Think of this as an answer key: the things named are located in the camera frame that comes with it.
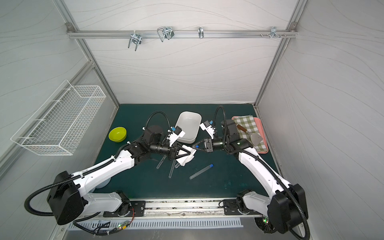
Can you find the aluminium top rail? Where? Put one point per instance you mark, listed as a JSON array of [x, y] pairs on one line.
[[179, 34]]

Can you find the metal hook clamp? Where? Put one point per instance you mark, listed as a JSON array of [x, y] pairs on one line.
[[200, 32], [273, 34], [165, 33], [135, 40]]

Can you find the white wipe cloth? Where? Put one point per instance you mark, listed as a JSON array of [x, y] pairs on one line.
[[183, 161]]

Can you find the green bowl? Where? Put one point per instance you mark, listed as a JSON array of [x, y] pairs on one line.
[[117, 134]]

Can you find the clear plastic cup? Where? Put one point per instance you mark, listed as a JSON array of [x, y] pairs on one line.
[[103, 184]]

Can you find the white vent strip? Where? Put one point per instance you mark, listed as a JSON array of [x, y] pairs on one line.
[[155, 224]]

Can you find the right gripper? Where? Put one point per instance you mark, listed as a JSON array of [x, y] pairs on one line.
[[207, 145]]

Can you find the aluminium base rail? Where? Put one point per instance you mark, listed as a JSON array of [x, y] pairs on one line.
[[183, 207]]

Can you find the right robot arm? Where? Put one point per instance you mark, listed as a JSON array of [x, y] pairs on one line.
[[284, 208]]

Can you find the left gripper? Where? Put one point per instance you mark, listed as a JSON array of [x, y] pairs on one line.
[[174, 151]]

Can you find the white wire basket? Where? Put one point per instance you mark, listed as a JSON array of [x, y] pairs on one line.
[[57, 127]]

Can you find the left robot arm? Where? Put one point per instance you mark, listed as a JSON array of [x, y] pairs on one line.
[[70, 196]]

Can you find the green table mat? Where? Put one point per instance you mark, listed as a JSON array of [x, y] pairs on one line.
[[226, 179]]

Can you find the green checkered cloth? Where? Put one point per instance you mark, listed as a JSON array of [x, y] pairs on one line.
[[244, 135]]

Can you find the white rectangular tray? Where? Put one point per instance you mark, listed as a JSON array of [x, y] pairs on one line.
[[189, 122]]

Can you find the metal spatula wooden handle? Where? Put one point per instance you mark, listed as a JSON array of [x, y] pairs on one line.
[[255, 138]]

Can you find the pink tray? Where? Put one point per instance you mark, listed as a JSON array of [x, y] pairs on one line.
[[253, 125]]

